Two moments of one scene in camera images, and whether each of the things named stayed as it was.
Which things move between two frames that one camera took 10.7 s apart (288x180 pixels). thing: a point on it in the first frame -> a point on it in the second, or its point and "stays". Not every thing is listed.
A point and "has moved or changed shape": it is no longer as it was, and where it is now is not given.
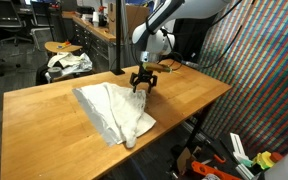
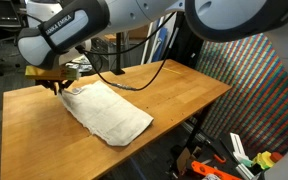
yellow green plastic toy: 264,159 stays
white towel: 118,112 has moved or changed shape
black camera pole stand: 118,71 stays
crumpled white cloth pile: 72,64 stays
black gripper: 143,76 -> 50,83
